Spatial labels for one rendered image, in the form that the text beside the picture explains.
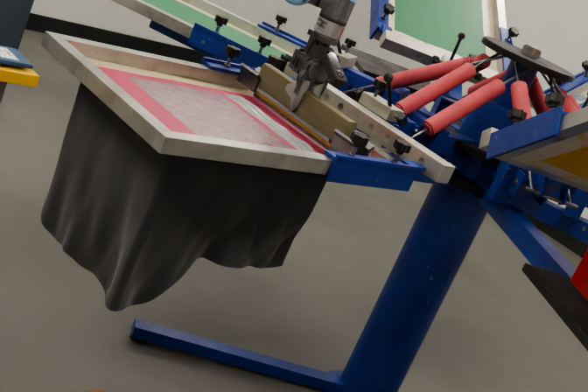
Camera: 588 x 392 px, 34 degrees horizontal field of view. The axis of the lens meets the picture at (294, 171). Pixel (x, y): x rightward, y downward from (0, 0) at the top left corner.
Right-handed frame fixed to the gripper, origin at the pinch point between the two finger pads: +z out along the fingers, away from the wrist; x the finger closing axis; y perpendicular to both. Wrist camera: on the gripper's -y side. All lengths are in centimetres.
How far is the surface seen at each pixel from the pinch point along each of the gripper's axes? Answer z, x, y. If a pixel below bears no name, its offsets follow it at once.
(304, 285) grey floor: 101, -118, 75
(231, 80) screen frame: 3.7, 4.3, 25.4
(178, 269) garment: 37, 38, -21
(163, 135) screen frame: 2, 61, -28
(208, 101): 5.3, 22.8, 9.0
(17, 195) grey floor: 101, -11, 139
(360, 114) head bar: -2.3, -20.7, -1.5
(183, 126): 5.3, 44.4, -12.2
